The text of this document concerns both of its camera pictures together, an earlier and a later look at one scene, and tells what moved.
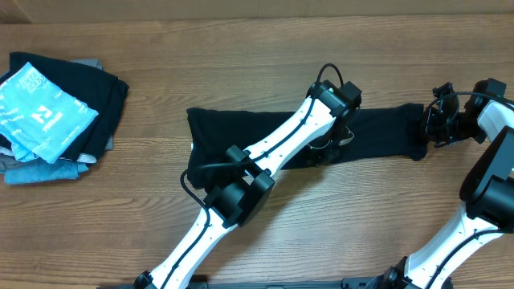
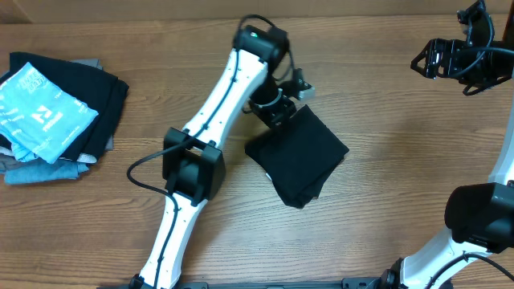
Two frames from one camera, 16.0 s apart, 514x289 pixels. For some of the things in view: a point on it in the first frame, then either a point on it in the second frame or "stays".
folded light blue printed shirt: (38, 117) stays
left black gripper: (321, 156) → (284, 111)
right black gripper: (430, 130) → (434, 52)
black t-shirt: (396, 132) → (298, 153)
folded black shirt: (104, 92) stays
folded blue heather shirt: (41, 171) stays
